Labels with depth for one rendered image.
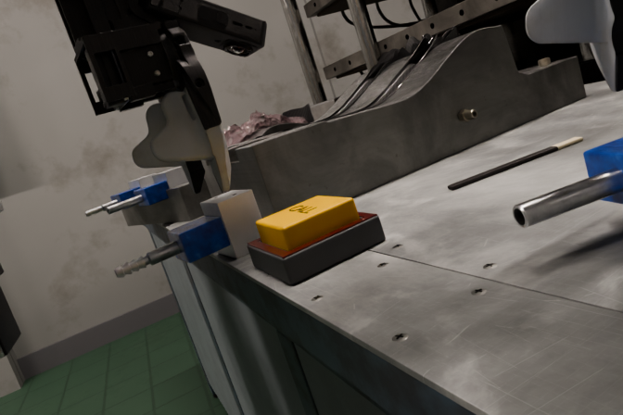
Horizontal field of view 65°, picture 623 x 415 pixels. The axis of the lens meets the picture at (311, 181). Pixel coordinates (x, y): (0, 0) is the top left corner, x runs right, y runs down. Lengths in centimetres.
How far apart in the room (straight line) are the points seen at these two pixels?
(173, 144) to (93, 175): 258
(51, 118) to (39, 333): 117
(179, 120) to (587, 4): 29
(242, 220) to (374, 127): 19
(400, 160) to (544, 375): 41
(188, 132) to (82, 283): 267
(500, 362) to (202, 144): 29
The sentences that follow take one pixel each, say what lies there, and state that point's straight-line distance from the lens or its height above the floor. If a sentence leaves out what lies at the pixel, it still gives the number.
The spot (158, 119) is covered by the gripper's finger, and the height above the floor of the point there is 94.
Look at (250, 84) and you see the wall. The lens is 310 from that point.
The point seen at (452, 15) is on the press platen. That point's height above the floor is 102.
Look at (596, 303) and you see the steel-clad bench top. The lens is 23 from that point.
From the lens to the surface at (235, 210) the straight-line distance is 44.
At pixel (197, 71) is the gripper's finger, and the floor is 96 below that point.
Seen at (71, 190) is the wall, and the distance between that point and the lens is 299.
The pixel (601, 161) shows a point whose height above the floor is 84.
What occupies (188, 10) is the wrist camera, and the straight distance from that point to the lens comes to 45.
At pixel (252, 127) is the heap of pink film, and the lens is 90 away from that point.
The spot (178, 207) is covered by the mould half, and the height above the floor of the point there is 82.
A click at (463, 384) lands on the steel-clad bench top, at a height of 80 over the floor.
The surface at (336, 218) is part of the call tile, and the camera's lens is 35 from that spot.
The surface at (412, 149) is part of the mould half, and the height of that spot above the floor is 83.
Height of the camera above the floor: 91
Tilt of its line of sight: 8 degrees down
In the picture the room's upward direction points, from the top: 18 degrees counter-clockwise
